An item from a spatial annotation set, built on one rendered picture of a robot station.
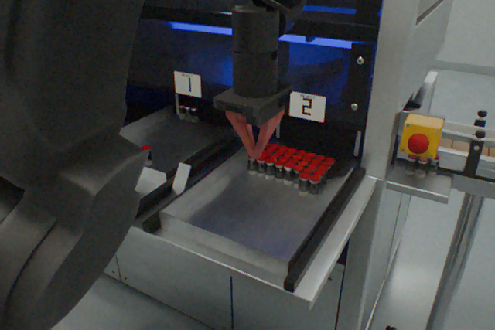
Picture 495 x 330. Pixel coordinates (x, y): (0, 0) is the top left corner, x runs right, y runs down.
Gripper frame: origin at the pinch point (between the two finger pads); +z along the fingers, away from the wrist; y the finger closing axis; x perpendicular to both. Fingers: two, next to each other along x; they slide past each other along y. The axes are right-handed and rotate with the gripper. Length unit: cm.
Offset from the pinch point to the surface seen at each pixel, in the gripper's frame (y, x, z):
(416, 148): 34.0, -17.7, 10.5
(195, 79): 37, 39, 6
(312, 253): 5.0, -8.2, 19.0
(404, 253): 124, -15, 111
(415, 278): 109, -23, 111
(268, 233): 7.7, 1.4, 20.9
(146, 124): 32, 54, 21
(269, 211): 13.8, 4.4, 21.1
